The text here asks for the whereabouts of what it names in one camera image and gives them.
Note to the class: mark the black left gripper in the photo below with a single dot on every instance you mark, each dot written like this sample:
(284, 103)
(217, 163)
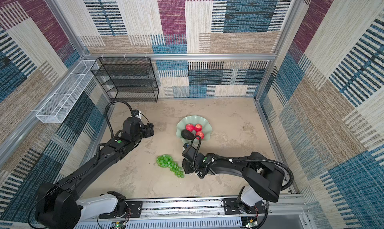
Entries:
(149, 130)

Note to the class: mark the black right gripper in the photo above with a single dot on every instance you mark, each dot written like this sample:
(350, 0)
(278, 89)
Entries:
(185, 165)

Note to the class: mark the green fake grape bunch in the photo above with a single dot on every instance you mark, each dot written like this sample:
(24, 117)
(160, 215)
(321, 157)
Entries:
(166, 161)

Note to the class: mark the red fake apple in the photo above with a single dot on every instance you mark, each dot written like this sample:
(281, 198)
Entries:
(190, 127)
(200, 134)
(198, 127)

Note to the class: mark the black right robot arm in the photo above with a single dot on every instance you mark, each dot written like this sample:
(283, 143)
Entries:
(266, 178)

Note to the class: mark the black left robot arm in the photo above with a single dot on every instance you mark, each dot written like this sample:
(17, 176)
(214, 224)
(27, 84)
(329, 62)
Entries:
(59, 206)

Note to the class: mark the green scalloped fruit bowl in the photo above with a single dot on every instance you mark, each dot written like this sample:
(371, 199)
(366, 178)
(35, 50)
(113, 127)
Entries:
(207, 128)

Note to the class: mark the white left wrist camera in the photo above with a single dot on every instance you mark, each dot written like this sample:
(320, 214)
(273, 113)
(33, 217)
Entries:
(137, 114)

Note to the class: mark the aluminium front rail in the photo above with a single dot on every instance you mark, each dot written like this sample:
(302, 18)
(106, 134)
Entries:
(291, 212)

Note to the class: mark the black wire mesh shelf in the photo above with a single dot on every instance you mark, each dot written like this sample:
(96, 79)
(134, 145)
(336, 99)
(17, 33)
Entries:
(131, 79)

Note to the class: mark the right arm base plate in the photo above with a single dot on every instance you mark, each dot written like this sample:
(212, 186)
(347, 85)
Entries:
(231, 205)

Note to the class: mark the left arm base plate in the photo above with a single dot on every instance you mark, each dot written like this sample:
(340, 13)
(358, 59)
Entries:
(131, 209)

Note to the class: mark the white wire mesh basket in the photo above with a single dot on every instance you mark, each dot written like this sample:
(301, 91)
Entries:
(59, 105)

